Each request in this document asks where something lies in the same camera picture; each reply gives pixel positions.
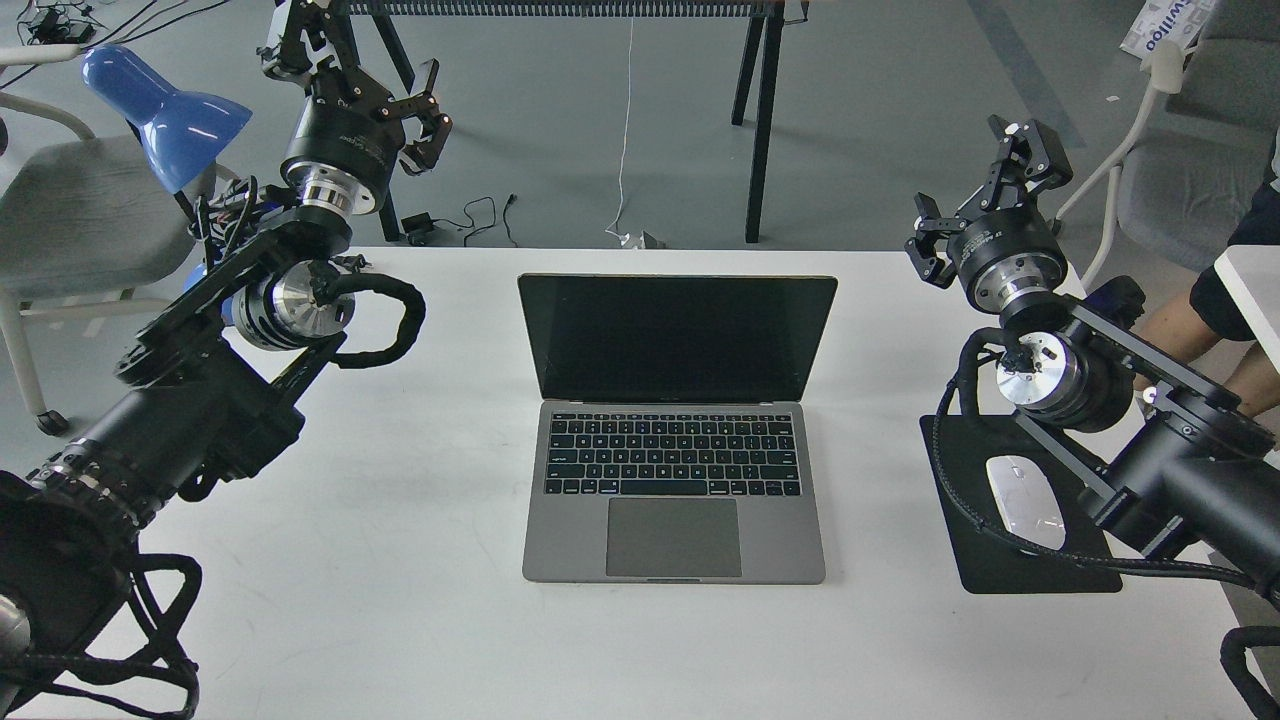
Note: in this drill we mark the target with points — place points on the grey office chair right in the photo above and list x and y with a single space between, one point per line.
1182 177

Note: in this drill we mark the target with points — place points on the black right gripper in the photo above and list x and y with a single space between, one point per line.
999 246

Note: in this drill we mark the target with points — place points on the grey laptop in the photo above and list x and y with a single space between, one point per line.
671 441

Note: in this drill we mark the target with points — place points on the white blue cardboard box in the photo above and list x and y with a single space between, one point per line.
1178 23

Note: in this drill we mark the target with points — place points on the grey office chair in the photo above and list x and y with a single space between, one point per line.
84 223
1182 177

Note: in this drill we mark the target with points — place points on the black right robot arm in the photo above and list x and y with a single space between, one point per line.
1169 465

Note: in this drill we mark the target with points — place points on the grey office chair left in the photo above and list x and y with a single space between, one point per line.
84 223

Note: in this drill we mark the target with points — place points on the white computer mouse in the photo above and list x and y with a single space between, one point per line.
1025 500

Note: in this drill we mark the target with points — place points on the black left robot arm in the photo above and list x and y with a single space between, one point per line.
213 381

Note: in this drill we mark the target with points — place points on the black trestle table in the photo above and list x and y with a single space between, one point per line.
570 132

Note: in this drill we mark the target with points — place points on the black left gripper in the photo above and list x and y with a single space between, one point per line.
345 147

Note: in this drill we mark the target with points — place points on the blue desk lamp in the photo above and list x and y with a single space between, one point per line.
181 132

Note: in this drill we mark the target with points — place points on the black mouse pad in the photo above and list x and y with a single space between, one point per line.
985 564

